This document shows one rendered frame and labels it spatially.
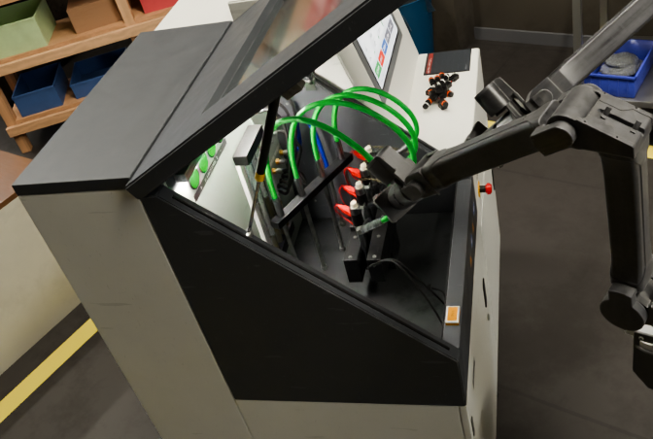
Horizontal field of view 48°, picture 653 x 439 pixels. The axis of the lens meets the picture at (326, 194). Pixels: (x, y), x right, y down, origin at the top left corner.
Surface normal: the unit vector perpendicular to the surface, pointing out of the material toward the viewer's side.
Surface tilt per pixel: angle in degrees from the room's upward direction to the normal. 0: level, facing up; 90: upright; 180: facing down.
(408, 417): 90
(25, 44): 90
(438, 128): 0
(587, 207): 0
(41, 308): 90
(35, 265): 90
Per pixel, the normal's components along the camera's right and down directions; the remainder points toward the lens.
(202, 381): -0.19, 0.62
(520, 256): -0.22, -0.78
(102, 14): 0.26, 0.53
